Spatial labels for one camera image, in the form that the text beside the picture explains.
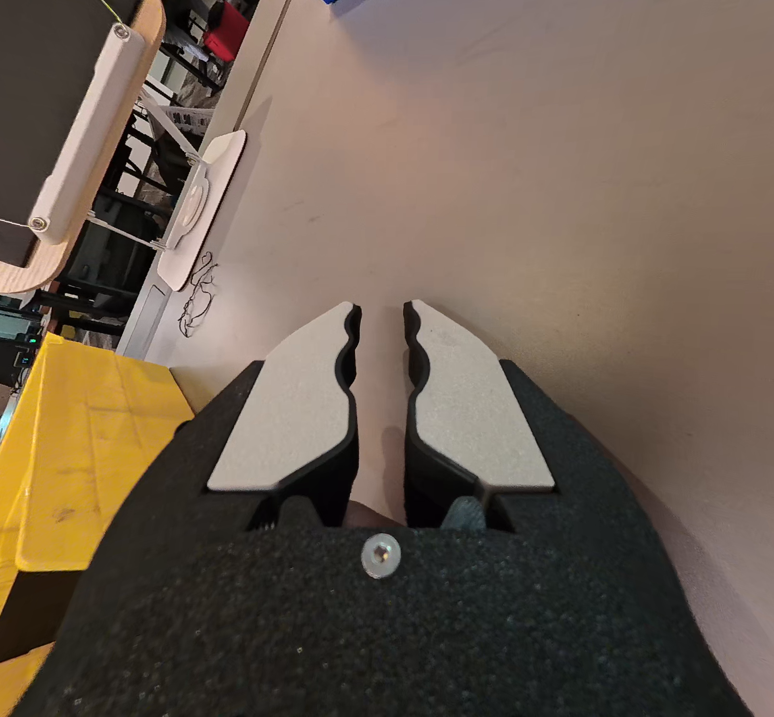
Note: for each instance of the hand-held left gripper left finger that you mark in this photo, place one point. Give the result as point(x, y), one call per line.
point(284, 426)

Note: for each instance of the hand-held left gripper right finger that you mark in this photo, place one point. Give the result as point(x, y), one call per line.
point(477, 420)

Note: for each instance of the black thread tangle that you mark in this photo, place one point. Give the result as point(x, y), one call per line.
point(202, 290)

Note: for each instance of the large yellow plastic bin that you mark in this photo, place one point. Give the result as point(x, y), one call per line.
point(90, 439)

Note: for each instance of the small yellow plastic bin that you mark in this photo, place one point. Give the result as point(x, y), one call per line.
point(21, 680)

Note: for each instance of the red container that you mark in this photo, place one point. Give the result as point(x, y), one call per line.
point(227, 33)

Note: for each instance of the wooden book stand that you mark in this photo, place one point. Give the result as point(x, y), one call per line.
point(36, 63)

